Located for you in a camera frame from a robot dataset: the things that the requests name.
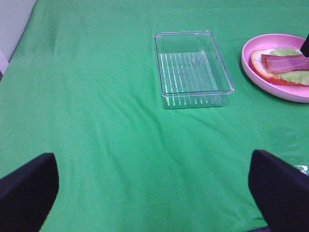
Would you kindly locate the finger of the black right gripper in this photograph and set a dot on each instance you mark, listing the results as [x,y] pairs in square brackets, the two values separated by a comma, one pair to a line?
[305,47]

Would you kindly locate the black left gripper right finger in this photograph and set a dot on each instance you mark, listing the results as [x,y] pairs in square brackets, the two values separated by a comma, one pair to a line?
[280,191]

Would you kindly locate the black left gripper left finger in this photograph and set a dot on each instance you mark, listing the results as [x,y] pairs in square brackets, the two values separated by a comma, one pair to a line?
[27,194]

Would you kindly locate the green lettuce leaf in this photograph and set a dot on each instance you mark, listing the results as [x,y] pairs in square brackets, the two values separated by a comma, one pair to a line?
[289,78]

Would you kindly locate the long bacon strip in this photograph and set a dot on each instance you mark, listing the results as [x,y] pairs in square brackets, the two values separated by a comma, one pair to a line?
[283,64]

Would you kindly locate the bread slice tray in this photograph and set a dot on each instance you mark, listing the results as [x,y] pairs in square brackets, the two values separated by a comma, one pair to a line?
[258,67]

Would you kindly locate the clear plastic film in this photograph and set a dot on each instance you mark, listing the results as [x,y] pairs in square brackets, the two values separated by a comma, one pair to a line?
[299,166]

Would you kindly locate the pink round plate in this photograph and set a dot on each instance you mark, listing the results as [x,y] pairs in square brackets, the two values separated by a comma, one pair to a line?
[271,41]

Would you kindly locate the clear left plastic tray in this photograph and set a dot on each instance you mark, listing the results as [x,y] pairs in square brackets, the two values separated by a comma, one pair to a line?
[191,70]

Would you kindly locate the green tablecloth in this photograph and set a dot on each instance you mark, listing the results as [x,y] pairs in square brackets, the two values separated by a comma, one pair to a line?
[83,84]

